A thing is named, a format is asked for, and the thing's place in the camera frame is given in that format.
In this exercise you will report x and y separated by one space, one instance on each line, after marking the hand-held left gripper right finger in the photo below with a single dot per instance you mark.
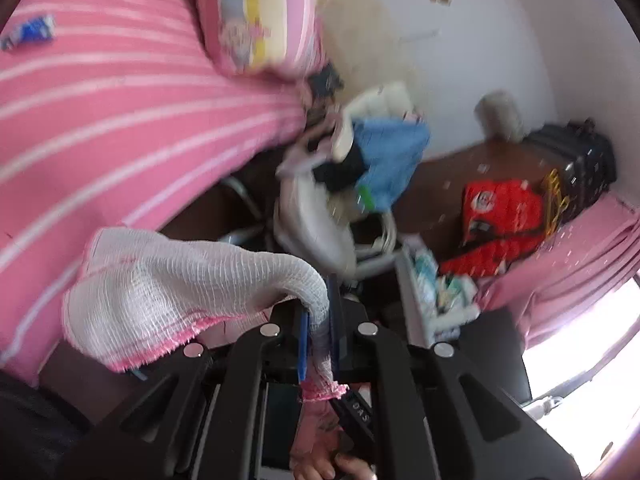
334 332

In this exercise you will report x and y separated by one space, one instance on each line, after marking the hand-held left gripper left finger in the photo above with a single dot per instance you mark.
303 350

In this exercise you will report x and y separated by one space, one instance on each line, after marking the white gauze cloth pink edge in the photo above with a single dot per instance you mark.
200 285

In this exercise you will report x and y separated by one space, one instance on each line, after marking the person's right hand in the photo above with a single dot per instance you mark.
325 467

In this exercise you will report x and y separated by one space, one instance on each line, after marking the white basket with packets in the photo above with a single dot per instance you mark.
435 292

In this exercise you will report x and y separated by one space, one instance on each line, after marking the white chair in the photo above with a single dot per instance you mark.
310 220

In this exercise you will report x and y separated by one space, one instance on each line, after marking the black cloth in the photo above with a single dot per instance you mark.
345 167

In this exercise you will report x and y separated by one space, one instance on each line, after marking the blue cloth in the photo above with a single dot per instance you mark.
395 157

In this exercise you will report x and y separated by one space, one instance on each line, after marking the red printed bag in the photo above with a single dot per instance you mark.
500 222

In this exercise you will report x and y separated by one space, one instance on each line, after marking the white plastic container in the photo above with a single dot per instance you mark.
380 102

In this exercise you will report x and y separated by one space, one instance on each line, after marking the pink curtain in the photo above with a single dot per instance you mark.
575 270

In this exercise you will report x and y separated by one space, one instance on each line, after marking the yellow clothes hanger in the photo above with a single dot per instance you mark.
555 197

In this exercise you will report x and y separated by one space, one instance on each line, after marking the grey round object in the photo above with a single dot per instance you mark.
500 112

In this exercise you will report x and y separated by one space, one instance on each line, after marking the dark cloth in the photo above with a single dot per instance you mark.
35 425

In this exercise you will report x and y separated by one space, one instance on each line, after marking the pink striped bed sheet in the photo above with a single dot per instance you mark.
115 125

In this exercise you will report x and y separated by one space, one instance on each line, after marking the black suitcase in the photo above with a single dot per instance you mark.
575 160

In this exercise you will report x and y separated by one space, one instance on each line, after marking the printed pink pillow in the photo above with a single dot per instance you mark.
262 15

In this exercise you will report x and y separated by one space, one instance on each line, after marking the blue snack wrapper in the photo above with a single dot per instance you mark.
30 32

